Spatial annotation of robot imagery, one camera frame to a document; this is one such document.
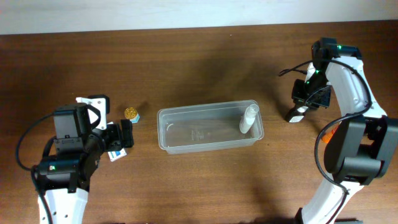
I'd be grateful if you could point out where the clear plastic container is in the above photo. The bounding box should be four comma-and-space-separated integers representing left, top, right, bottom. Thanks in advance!
157, 100, 264, 154

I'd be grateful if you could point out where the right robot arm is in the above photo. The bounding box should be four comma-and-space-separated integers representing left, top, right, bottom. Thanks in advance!
285, 37, 397, 223

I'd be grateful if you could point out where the orange tube white cap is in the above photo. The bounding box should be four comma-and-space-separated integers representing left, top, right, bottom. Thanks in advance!
322, 125, 338, 144

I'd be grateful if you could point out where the white spray bottle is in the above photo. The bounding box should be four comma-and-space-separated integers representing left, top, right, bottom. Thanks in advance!
239, 104, 259, 134

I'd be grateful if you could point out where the right black cable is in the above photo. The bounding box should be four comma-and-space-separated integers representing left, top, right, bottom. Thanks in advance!
278, 58, 374, 224

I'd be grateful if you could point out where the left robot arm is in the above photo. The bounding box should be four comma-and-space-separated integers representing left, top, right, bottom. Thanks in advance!
30, 103, 134, 223

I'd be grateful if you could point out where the white Panadol box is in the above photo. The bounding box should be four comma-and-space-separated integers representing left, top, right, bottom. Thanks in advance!
108, 148, 127, 162

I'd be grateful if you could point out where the small jar gold lid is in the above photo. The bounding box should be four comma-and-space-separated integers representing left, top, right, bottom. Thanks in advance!
124, 107, 140, 124

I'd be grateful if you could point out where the dark bottle white cap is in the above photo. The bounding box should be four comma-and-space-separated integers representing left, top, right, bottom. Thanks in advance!
285, 106, 308, 123

